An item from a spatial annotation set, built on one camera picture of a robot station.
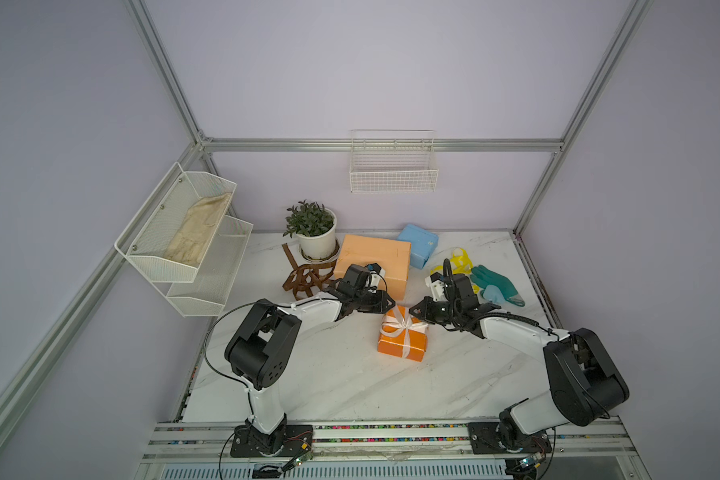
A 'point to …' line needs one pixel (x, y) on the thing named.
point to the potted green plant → (314, 225)
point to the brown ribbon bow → (307, 277)
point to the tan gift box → (393, 257)
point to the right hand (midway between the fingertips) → (412, 314)
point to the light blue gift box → (423, 244)
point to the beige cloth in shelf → (197, 228)
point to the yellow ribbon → (461, 264)
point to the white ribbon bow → (403, 322)
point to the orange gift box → (403, 334)
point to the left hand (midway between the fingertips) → (391, 306)
